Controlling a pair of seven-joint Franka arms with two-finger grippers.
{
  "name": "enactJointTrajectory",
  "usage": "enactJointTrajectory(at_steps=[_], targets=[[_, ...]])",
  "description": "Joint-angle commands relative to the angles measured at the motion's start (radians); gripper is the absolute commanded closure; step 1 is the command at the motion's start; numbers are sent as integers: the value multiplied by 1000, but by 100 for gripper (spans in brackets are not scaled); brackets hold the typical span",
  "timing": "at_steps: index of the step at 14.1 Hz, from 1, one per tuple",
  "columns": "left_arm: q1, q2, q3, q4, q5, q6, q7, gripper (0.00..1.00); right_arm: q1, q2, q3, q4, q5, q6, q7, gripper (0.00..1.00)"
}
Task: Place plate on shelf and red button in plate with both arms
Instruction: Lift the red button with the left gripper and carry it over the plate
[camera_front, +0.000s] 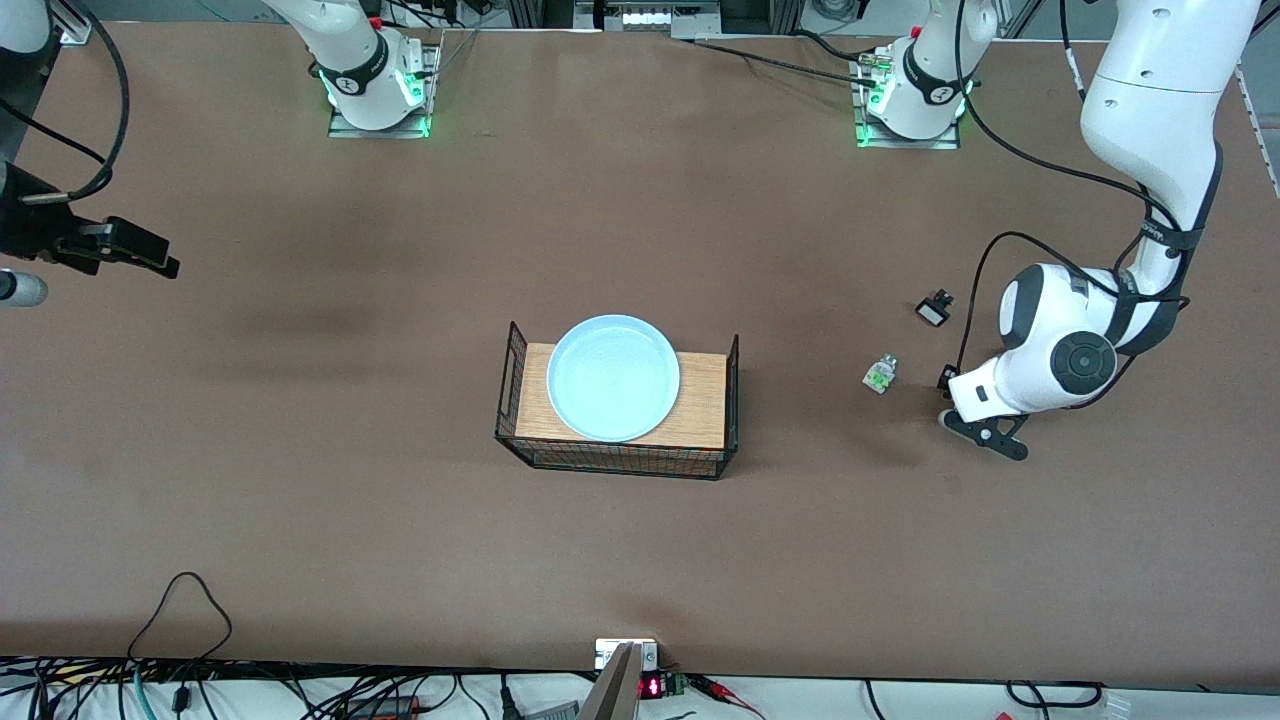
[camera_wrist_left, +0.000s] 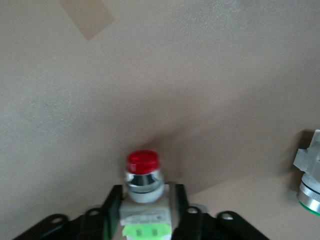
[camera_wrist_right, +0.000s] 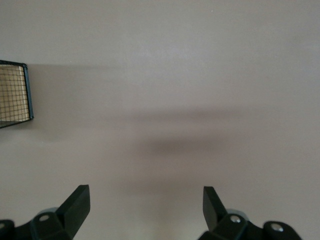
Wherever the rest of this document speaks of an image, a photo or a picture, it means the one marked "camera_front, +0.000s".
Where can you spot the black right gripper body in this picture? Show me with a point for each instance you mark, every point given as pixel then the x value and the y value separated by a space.
pixel 28 228

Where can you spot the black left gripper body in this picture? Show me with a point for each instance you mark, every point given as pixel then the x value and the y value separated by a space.
pixel 947 378

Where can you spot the light blue plate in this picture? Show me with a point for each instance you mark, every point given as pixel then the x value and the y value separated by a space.
pixel 610 380

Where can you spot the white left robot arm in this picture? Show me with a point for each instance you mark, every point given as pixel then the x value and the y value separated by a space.
pixel 1150 100

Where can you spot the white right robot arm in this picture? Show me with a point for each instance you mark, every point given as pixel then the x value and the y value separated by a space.
pixel 350 60

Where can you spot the wooden board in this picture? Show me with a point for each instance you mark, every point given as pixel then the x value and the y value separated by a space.
pixel 703 400

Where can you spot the red clip lead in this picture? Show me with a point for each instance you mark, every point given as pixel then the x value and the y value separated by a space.
pixel 725 690

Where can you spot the small red digit display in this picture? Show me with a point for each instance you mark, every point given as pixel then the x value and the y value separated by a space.
pixel 652 687

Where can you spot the grey metal bar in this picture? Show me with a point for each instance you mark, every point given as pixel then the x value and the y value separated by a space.
pixel 615 690

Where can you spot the black power adapter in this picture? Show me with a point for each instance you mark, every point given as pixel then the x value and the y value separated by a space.
pixel 385 708

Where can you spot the black square white-faced switch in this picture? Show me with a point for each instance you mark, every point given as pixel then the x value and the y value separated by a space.
pixel 934 312

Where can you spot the green push button switch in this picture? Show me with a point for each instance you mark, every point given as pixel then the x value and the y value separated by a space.
pixel 879 377

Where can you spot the aluminium frame profile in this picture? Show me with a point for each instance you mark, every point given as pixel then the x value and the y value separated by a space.
pixel 75 30

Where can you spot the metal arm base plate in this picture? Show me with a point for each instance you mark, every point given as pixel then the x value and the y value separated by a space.
pixel 945 144
pixel 345 130

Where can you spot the perforated metal rail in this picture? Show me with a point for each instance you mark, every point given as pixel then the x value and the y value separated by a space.
pixel 1262 140

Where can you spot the silver metal bracket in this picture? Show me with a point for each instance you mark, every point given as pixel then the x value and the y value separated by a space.
pixel 605 655

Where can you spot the metal frame with white light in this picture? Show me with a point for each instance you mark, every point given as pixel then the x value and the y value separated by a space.
pixel 650 18

